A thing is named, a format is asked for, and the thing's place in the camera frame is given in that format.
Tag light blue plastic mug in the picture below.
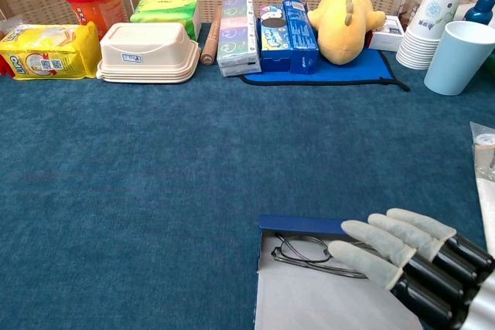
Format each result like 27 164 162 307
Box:
423 20 495 96

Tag blue cloth mat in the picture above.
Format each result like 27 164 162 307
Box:
239 16 411 93

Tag small white box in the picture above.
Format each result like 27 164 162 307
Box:
367 15 406 53

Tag canvas bag in clear plastic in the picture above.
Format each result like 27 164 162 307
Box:
469 121 495 253

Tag dark blue open carton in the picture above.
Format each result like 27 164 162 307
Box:
282 0 320 75

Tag green tissue pack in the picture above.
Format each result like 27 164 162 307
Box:
129 0 202 42

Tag wooden rolling pin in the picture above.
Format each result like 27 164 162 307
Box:
200 6 223 66

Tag clear plastic container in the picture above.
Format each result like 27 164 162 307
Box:
393 0 430 32

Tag green glass bottle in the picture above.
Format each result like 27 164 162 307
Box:
481 49 495 80

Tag stack of paper cups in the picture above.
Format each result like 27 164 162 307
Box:
394 0 466 70

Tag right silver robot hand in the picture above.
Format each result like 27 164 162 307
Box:
327 208 495 330

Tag orange tub with red lid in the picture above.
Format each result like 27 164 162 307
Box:
60 0 128 40

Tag yellow plush toy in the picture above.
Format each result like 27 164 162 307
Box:
307 0 387 66

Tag pastel pocket tissue multipack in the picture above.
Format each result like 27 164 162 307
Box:
216 0 262 77

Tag blue sandwich cookie box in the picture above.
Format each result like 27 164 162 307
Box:
258 4 292 73

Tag yellow biscuit pack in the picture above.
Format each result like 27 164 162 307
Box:
0 21 101 81

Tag beige plastic lunch box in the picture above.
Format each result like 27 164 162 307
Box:
95 22 202 84

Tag dark blue small bottle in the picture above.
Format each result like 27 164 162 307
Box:
463 0 495 29

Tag black wire-frame eyeglasses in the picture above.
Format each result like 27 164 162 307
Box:
270 232 372 280

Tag blue cardboard glasses case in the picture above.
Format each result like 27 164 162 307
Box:
253 213 430 330

